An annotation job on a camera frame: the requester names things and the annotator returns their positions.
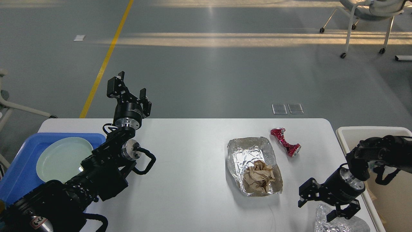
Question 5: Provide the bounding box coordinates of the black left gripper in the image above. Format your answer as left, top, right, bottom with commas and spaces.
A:
107, 72, 152, 130

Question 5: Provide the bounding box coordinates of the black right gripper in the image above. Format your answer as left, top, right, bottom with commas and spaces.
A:
298, 167, 366, 223

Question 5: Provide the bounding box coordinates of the red shiny wrapper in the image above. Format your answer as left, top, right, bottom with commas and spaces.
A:
270, 127, 301, 157

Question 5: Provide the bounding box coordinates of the mint green plate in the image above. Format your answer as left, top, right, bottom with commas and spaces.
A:
36, 137, 93, 183

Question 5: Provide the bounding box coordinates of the aluminium foil tray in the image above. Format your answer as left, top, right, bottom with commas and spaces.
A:
227, 137, 283, 197

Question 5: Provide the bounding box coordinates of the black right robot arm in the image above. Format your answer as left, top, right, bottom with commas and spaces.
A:
298, 135, 412, 222

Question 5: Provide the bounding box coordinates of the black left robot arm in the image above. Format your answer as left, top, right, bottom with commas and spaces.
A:
1, 72, 156, 232

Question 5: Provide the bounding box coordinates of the white plastic bin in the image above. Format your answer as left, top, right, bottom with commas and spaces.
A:
336, 126, 412, 232

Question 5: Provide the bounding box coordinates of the crumpled brown paper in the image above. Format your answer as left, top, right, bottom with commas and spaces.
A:
243, 160, 276, 193

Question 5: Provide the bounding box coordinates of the white floor tag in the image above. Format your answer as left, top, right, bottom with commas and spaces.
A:
73, 35, 86, 42

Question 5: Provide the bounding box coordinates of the right clear floor plate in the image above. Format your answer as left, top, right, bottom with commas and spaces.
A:
288, 104, 304, 114

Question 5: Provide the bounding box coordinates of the clear floor plate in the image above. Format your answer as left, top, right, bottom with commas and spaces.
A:
272, 104, 287, 115
288, 104, 304, 114

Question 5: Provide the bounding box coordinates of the left clear floor plate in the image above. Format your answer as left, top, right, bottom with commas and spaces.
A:
272, 104, 287, 115

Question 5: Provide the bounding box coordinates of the white chair base left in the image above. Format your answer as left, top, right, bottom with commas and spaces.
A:
0, 69, 58, 130

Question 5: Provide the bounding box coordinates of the blue plastic tray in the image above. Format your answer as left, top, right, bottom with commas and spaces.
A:
1, 133, 105, 206

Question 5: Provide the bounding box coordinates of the white bar on floor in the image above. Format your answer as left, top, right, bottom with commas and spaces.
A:
395, 55, 412, 62

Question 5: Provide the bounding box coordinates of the white rolling chair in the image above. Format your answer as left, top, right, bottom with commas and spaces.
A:
319, 0, 407, 59

